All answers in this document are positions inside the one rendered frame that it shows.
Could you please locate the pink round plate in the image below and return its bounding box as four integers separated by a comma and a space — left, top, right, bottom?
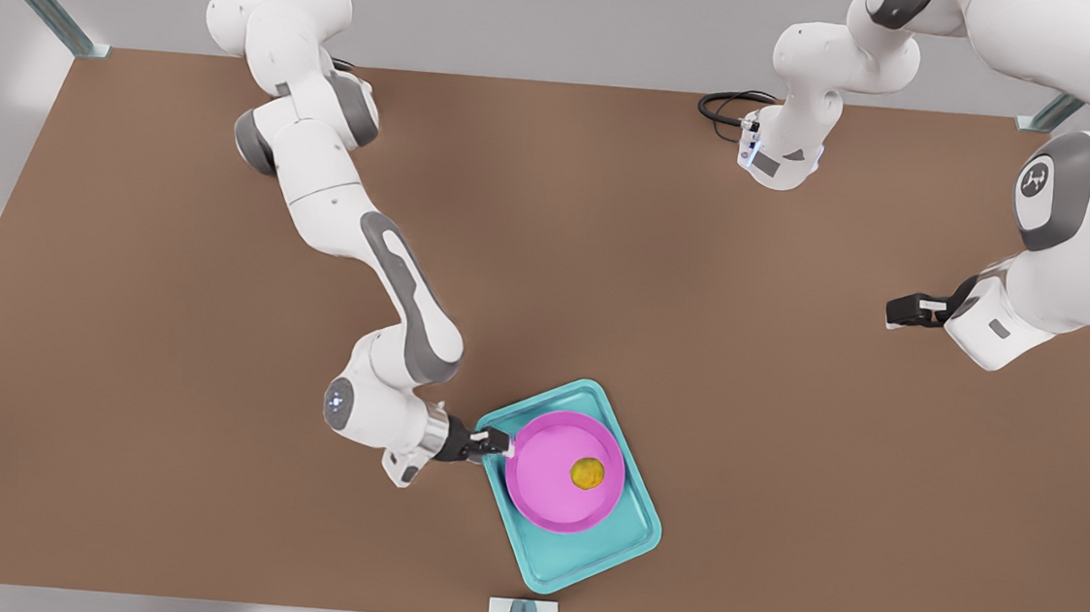
499, 406, 631, 538

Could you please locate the orange fruit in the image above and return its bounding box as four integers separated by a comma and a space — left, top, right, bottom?
569, 456, 608, 493

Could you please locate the teal rectangular tray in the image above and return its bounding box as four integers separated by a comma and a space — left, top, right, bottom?
463, 371, 674, 604

